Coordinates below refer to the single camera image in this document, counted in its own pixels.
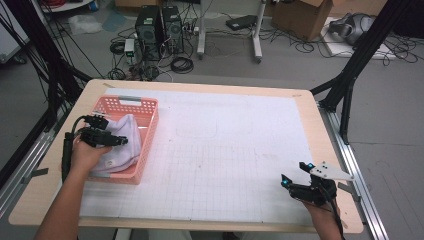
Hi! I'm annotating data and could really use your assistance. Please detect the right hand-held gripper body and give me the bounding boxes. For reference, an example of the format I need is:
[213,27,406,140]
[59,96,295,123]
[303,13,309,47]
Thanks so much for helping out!
[288,161,355,206]

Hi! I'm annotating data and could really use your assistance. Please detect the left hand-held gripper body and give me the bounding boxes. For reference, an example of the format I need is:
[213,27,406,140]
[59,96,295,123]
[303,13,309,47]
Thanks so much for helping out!
[79,113,113,149]

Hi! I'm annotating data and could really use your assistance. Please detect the lavender cat-print cloth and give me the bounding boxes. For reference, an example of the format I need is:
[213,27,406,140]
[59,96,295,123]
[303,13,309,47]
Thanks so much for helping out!
[89,114,144,174]

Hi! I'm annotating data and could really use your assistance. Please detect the pink plastic basket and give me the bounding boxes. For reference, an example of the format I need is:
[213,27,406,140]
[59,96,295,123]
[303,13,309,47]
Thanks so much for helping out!
[59,94,160,186]

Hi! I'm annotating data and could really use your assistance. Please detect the person's left hand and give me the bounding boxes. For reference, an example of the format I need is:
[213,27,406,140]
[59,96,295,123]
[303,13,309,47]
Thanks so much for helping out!
[70,139,113,175]

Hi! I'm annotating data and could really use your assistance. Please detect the person's right hand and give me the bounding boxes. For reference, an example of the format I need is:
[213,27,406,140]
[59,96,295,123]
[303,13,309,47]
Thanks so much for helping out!
[303,200,343,235]

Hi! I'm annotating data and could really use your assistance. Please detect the white grid mat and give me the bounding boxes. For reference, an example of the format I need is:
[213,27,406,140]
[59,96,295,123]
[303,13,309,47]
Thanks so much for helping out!
[79,87,315,225]

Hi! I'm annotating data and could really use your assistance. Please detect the small white device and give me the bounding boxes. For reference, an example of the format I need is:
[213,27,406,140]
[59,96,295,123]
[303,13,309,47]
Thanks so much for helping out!
[123,38,136,65]

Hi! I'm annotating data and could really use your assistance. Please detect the black computer tower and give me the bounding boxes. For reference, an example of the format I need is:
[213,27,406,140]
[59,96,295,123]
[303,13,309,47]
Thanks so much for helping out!
[161,5,185,56]
[134,4,164,63]

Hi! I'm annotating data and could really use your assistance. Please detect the person's legs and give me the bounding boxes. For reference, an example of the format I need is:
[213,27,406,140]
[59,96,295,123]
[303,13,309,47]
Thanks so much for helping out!
[148,229,313,240]

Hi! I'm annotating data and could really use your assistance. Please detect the clear plastic bag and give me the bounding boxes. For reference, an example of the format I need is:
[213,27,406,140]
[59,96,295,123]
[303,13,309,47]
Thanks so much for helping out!
[68,13,103,35]

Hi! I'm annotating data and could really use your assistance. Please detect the teal paper sheet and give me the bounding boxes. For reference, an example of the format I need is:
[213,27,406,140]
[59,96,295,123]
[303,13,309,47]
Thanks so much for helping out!
[101,9,129,33]

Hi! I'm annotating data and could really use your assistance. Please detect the white floor board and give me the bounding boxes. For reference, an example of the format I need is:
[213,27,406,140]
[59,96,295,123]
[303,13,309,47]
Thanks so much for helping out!
[321,16,399,62]

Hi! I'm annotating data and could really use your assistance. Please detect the round white table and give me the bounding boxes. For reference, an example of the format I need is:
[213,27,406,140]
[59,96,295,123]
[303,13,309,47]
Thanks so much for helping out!
[39,0,96,14]

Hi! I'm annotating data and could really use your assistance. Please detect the white-legged desk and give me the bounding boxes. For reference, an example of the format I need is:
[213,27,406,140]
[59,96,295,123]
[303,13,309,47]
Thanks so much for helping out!
[196,0,268,64]

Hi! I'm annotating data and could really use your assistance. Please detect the open cardboard box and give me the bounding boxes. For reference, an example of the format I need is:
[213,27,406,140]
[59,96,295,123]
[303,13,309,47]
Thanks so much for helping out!
[271,0,334,42]

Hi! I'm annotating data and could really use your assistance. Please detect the black flat device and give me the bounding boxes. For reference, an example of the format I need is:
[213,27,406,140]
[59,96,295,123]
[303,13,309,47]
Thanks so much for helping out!
[225,14,258,32]

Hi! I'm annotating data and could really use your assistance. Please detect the large cardboard box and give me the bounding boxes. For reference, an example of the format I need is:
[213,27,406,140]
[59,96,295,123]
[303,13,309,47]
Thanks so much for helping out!
[328,0,389,17]

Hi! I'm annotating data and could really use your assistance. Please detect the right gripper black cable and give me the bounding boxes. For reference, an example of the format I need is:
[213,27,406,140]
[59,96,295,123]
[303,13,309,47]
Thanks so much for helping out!
[318,184,346,240]

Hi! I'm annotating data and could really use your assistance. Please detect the grey metal bracket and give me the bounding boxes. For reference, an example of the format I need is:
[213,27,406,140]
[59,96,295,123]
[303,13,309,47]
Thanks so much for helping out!
[23,167,49,184]
[337,181,362,203]

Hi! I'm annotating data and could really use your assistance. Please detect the aluminium rail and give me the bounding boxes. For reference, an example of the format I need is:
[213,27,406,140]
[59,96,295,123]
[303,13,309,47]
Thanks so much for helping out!
[318,103,391,240]
[0,109,64,218]

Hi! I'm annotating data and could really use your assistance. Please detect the small black cable coil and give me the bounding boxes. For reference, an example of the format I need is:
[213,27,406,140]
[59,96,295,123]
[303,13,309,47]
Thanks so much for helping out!
[109,40,126,56]
[107,67,127,81]

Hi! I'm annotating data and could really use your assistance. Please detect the coiled black cable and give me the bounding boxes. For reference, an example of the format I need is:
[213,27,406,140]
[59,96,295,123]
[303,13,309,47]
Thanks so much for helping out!
[170,56,195,75]

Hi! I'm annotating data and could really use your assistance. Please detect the black frame post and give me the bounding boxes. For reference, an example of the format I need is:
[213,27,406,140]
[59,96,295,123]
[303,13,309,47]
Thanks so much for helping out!
[309,0,413,146]
[0,0,94,189]

